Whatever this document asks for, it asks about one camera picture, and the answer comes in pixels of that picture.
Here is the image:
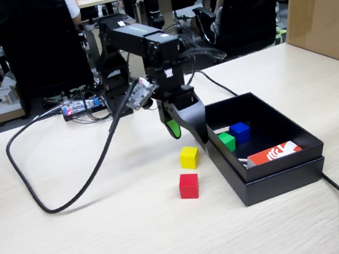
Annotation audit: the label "black vertical pole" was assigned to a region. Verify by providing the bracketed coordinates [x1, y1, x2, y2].
[145, 0, 167, 29]

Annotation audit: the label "small brown open carton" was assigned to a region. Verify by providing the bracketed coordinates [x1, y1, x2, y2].
[0, 84, 26, 124]

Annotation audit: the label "blue wooden cube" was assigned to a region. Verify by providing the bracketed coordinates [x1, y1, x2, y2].
[227, 120, 253, 147]

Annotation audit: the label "seated person in white shirt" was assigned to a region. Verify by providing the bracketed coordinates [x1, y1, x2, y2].
[62, 0, 84, 30]

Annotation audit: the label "thick black camera cable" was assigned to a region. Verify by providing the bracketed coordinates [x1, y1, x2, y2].
[0, 77, 155, 220]

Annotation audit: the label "black high-back office chair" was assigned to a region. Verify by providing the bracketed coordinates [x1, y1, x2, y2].
[0, 0, 96, 106]

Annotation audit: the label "blue controller board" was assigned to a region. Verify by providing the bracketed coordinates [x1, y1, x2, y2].
[60, 96, 105, 117]

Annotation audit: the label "green wooden cube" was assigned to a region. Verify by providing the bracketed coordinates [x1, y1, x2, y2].
[217, 131, 238, 154]

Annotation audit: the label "red wooden cube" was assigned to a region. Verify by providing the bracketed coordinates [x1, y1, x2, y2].
[177, 171, 202, 201]

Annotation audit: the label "black office chair with armrest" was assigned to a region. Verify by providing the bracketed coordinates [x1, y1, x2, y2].
[190, 0, 299, 66]

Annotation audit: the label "white sticks under card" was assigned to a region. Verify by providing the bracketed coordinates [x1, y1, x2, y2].
[238, 156, 251, 170]

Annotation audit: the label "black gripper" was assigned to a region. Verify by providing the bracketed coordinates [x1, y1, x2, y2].
[145, 57, 211, 151]

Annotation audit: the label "seated person in dark clothes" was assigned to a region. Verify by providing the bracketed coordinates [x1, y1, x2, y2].
[186, 0, 233, 39]

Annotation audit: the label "beige cabinet behind pole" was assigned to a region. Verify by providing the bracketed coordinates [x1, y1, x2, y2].
[133, 0, 179, 42]

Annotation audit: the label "yellow wooden cube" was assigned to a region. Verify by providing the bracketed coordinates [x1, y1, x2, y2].
[177, 144, 202, 171]

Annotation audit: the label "small white product box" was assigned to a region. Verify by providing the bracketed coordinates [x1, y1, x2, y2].
[0, 88, 16, 109]

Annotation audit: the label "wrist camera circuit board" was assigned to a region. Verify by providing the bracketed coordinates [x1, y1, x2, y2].
[121, 74, 163, 112]

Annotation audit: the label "orange white card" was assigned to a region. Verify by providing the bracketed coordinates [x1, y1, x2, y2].
[245, 139, 305, 169]

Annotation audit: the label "black cardboard box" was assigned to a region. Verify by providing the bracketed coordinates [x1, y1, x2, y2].
[188, 80, 333, 214]

